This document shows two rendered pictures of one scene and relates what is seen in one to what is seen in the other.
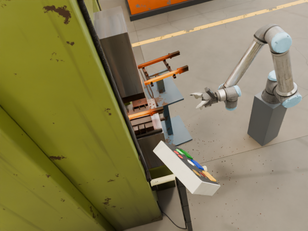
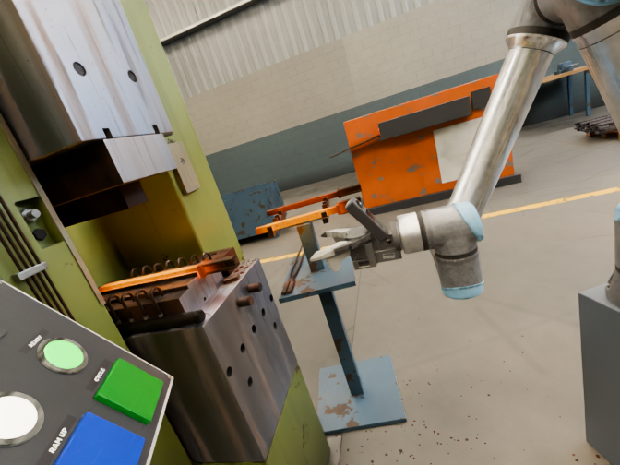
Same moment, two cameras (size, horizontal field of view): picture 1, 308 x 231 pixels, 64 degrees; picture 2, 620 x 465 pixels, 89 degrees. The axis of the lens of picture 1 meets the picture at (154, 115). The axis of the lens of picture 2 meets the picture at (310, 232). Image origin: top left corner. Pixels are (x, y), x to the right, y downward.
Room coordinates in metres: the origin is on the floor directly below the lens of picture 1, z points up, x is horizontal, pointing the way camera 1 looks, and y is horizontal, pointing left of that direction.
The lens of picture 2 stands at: (0.56, -0.53, 1.25)
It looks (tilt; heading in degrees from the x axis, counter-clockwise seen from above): 17 degrees down; 17
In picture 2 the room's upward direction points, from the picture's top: 18 degrees counter-clockwise
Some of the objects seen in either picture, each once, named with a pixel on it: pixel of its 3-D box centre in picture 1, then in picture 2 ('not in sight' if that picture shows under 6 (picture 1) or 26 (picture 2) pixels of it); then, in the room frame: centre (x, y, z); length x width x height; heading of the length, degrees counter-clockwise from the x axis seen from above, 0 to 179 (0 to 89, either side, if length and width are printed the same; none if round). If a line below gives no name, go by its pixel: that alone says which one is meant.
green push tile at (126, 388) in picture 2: (186, 154); (130, 391); (0.82, -0.13, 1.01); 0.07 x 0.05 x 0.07; 25
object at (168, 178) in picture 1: (178, 175); not in sight; (0.90, -0.07, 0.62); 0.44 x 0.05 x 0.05; 90
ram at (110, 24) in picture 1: (97, 55); (46, 78); (1.28, 0.23, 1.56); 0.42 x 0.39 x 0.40; 90
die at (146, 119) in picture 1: (124, 124); (142, 297); (1.24, 0.23, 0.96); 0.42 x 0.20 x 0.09; 90
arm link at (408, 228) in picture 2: (220, 95); (408, 232); (1.27, -0.53, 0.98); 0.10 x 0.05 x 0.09; 0
